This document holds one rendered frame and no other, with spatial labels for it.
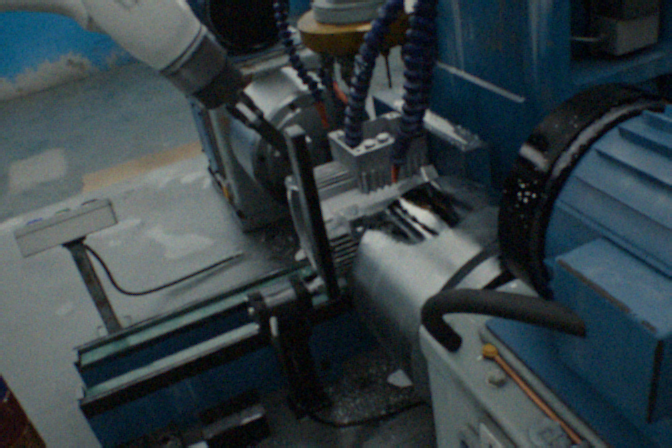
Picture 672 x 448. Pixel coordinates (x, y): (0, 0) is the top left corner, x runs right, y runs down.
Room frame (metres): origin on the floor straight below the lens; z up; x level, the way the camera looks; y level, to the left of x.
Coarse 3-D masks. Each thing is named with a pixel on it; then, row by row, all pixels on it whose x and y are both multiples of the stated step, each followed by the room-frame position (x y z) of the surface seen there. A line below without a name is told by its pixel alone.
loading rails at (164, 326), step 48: (240, 288) 0.90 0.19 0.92; (144, 336) 0.82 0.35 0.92; (192, 336) 0.83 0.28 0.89; (240, 336) 0.77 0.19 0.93; (336, 336) 0.80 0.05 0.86; (96, 384) 0.78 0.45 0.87; (144, 384) 0.71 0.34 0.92; (192, 384) 0.73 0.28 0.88; (240, 384) 0.75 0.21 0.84; (96, 432) 0.68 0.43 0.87; (144, 432) 0.70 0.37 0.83
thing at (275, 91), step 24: (288, 72) 1.24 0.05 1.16; (312, 72) 1.27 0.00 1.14; (264, 96) 1.16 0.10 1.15; (288, 96) 1.11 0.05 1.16; (336, 96) 1.13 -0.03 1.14; (288, 120) 1.09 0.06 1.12; (312, 120) 1.11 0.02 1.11; (336, 120) 1.12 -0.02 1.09; (240, 144) 1.15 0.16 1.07; (264, 144) 1.08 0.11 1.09; (312, 144) 1.10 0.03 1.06; (264, 168) 1.08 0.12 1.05; (288, 168) 1.09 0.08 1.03; (264, 192) 1.08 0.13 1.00
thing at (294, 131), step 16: (288, 128) 0.75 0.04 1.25; (288, 144) 0.74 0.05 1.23; (304, 144) 0.73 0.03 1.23; (304, 160) 0.73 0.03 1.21; (304, 176) 0.73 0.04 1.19; (304, 192) 0.73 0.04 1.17; (304, 208) 0.74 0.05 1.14; (320, 208) 0.73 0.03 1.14; (320, 224) 0.73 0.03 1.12; (320, 240) 0.73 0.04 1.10; (320, 256) 0.72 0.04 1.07; (320, 272) 0.73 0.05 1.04; (336, 288) 0.73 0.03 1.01
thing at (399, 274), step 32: (416, 192) 0.68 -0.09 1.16; (448, 192) 0.67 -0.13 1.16; (480, 192) 0.66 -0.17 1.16; (384, 224) 0.66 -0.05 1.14; (416, 224) 0.63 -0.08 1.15; (448, 224) 0.60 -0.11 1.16; (480, 224) 0.59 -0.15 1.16; (384, 256) 0.62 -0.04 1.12; (416, 256) 0.59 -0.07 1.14; (448, 256) 0.56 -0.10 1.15; (480, 256) 0.54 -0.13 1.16; (352, 288) 0.66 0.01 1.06; (384, 288) 0.59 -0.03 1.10; (416, 288) 0.55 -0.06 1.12; (448, 288) 0.53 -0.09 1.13; (480, 288) 0.51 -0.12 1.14; (384, 320) 0.58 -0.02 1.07; (416, 320) 0.52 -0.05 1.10; (416, 352) 0.51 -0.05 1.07; (416, 384) 0.51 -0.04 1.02
